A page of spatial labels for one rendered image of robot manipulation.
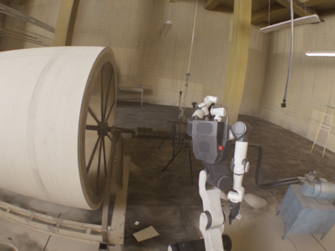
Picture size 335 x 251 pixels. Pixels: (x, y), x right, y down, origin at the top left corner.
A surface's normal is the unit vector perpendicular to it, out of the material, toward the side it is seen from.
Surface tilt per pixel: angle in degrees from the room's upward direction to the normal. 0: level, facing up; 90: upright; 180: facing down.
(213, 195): 43
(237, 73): 90
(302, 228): 90
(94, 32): 90
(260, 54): 90
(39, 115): 70
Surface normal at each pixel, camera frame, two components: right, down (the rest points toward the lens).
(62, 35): 0.14, 0.28
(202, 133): -0.67, -0.04
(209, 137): -0.67, 0.22
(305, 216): -0.29, 0.22
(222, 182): 0.23, 0.03
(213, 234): 0.23, -0.58
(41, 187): 0.10, 0.54
